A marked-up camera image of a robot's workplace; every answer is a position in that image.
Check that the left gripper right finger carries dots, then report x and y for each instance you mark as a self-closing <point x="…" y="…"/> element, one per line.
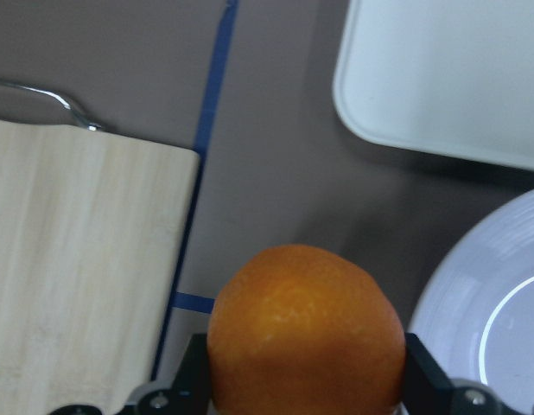
<point x="428" y="390"/>

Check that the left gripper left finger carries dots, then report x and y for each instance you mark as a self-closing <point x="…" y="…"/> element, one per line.
<point x="190" y="391"/>

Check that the white round plate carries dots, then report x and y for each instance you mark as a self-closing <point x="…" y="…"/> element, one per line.
<point x="476" y="314"/>

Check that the orange fruit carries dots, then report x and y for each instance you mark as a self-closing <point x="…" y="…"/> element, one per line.
<point x="300" y="330"/>

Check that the cream bear tray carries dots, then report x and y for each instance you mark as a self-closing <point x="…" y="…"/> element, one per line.
<point x="451" y="78"/>

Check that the wooden cutting board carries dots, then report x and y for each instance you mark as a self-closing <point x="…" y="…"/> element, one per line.
<point x="91" y="225"/>

